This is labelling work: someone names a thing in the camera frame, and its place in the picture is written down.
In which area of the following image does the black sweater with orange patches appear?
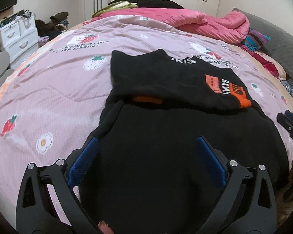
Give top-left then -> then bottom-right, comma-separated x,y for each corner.
79,49 -> 289,233

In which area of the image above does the dark clothes pile on floor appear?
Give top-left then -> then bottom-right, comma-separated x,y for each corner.
35,12 -> 69,41

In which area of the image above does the black clothing on bed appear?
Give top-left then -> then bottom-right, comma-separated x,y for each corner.
108,0 -> 184,9

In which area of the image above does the person's left hand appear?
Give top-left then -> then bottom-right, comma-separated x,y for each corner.
98,220 -> 114,234

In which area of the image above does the red floral blanket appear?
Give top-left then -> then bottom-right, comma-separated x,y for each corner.
240,45 -> 287,80

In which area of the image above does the pink strawberry print bedsheet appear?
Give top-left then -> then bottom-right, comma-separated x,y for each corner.
0,15 -> 293,226

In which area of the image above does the grey padded headboard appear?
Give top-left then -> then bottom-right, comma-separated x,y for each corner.
232,7 -> 293,88

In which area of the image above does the striped colourful pillow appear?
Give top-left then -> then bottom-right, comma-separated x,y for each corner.
242,29 -> 271,51

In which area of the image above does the pink quilted comforter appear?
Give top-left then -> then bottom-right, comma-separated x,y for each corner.
83,7 -> 250,44

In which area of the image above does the white drawer cabinet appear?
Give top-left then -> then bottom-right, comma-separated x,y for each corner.
0,14 -> 39,66

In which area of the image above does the green blanket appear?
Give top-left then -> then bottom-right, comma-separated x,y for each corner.
91,1 -> 138,19

